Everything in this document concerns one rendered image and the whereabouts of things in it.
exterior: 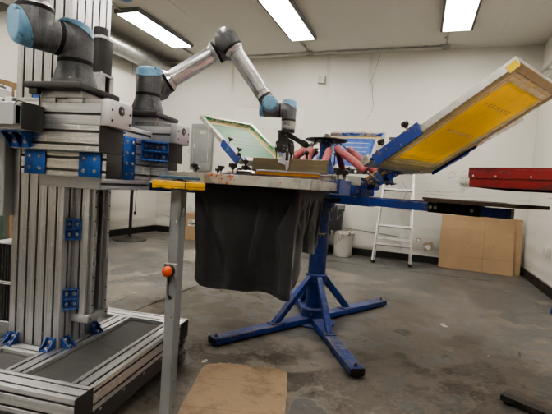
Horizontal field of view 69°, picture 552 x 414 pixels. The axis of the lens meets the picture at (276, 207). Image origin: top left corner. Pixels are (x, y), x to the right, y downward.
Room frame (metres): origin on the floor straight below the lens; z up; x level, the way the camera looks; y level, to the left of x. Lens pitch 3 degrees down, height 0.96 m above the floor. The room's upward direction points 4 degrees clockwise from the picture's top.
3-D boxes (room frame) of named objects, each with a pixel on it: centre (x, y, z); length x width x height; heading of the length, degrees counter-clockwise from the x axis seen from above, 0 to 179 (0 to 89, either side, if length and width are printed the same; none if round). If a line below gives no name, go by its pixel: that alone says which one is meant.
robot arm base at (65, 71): (1.47, 0.76, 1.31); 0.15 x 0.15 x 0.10
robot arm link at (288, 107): (2.10, -0.03, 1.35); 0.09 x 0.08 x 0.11; 92
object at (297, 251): (1.74, -0.15, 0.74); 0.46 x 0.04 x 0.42; 160
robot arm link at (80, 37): (1.46, 0.76, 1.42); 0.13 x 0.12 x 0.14; 142
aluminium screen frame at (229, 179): (1.86, 0.03, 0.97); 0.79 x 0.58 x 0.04; 160
